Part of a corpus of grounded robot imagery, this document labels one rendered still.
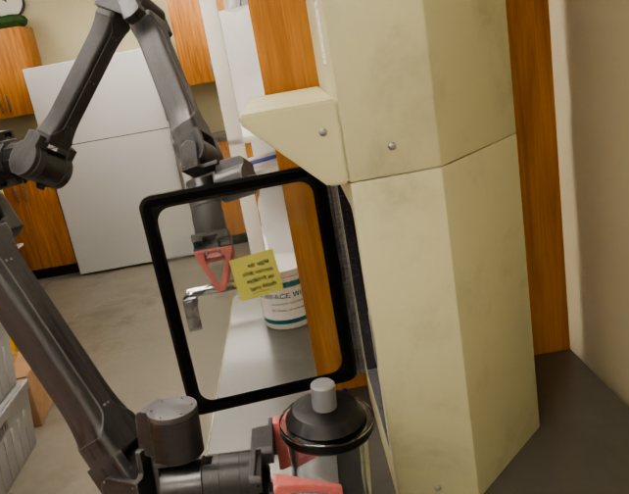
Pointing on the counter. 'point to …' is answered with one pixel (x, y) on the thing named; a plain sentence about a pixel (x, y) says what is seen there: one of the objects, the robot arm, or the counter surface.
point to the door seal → (172, 300)
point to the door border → (325, 265)
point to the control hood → (302, 130)
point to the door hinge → (347, 278)
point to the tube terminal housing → (436, 230)
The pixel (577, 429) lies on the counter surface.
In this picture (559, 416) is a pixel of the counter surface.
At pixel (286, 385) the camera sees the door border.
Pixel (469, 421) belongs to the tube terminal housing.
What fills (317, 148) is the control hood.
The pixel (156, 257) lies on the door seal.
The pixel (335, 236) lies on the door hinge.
